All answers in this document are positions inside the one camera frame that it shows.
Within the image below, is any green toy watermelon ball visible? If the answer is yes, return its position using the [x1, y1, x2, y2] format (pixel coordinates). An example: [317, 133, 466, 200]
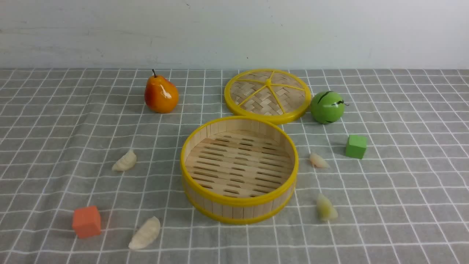
[310, 91, 348, 125]

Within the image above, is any pale dumpling upper right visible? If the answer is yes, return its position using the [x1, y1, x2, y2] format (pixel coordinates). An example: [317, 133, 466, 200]
[309, 153, 330, 169]

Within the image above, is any yellowish dumpling lower right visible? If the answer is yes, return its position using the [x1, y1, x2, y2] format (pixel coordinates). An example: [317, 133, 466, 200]
[316, 193, 338, 221]

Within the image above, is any green cube block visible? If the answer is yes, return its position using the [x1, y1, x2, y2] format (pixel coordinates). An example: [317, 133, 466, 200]
[345, 134, 368, 159]

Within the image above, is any orange plastic pear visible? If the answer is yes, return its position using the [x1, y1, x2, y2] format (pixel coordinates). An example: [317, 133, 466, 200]
[144, 69, 179, 114]

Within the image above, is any yellow bamboo steamer lid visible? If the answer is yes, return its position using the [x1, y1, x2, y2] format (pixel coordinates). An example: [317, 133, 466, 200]
[224, 69, 312, 125]

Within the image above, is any grey checked tablecloth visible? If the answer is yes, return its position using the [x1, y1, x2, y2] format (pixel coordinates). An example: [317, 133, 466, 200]
[0, 68, 469, 264]

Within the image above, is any white dumpling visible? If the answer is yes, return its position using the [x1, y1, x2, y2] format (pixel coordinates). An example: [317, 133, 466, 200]
[112, 149, 137, 172]
[128, 216, 161, 250]

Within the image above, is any yellow bamboo steamer tray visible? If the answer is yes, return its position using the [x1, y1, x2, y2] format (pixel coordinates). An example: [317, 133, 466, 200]
[180, 116, 299, 224]

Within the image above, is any orange cube block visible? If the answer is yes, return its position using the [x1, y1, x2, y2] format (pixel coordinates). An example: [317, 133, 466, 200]
[72, 206, 101, 239]

